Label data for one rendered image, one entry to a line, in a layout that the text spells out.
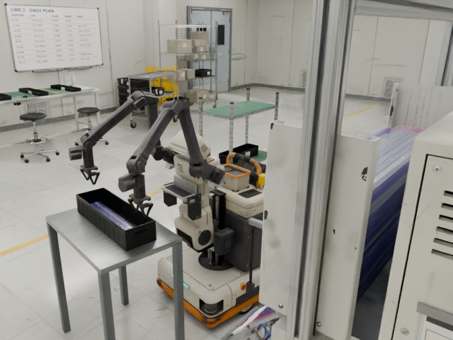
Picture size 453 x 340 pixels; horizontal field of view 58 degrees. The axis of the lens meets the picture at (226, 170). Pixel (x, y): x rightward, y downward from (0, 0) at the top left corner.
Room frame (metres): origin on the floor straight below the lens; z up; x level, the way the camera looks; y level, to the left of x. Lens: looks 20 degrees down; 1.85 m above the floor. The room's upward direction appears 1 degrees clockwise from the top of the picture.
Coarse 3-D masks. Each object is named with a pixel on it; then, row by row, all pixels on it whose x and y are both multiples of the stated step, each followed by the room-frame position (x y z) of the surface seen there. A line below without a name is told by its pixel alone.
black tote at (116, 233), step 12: (84, 192) 2.17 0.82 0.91; (96, 192) 2.22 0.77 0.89; (108, 192) 2.20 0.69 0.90; (84, 204) 2.05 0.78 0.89; (108, 204) 2.21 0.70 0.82; (120, 204) 2.09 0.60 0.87; (84, 216) 2.07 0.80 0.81; (96, 216) 1.94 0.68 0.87; (120, 216) 2.07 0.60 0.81; (132, 216) 2.00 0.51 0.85; (108, 228) 1.85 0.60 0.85; (120, 228) 1.75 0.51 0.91; (132, 228) 1.74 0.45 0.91; (144, 228) 1.79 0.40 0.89; (120, 240) 1.76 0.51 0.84; (132, 240) 1.74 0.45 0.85; (144, 240) 1.78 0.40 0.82
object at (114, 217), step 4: (92, 204) 2.15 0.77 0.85; (96, 204) 2.15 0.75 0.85; (100, 204) 2.15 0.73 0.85; (96, 208) 2.09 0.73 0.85; (100, 208) 2.09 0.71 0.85; (104, 208) 2.09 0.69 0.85; (108, 208) 2.09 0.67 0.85; (104, 212) 2.04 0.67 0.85; (108, 212) 2.04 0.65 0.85; (112, 212) 2.05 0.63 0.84; (108, 216) 2.00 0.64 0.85; (112, 216) 2.00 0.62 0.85; (116, 216) 2.00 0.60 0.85; (112, 220) 1.96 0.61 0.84; (116, 220) 1.95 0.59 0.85; (120, 220) 1.96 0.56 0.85; (124, 220) 1.96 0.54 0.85; (120, 224) 1.91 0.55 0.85; (124, 224) 1.91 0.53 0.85; (128, 224) 1.91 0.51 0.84; (124, 228) 1.87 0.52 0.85; (128, 228) 1.87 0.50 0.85
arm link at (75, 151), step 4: (88, 144) 2.14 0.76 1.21; (72, 148) 2.15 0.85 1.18; (76, 148) 2.16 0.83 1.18; (80, 148) 2.16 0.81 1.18; (84, 148) 2.16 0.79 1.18; (88, 148) 2.15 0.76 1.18; (72, 152) 2.14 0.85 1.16; (76, 152) 2.15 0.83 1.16; (80, 152) 2.16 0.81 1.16; (72, 156) 2.13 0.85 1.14; (76, 156) 2.14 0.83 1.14; (80, 156) 2.15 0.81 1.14; (72, 160) 2.14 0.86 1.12
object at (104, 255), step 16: (48, 224) 2.05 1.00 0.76; (64, 224) 1.99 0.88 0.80; (80, 224) 1.99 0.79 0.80; (160, 224) 2.00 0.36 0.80; (80, 240) 1.81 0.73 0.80; (96, 240) 1.82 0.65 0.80; (112, 240) 1.82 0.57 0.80; (160, 240) 1.83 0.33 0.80; (176, 240) 1.83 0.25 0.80; (96, 256) 1.67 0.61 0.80; (112, 256) 1.67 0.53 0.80; (128, 256) 1.67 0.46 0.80; (144, 256) 1.71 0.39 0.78; (176, 256) 1.83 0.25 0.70; (176, 272) 1.84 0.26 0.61; (64, 288) 2.07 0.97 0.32; (176, 288) 1.84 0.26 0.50; (64, 304) 2.06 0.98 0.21; (176, 304) 1.84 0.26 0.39; (64, 320) 2.05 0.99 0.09; (112, 320) 1.58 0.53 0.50; (176, 320) 1.85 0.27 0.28; (112, 336) 1.57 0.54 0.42; (176, 336) 1.85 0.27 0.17
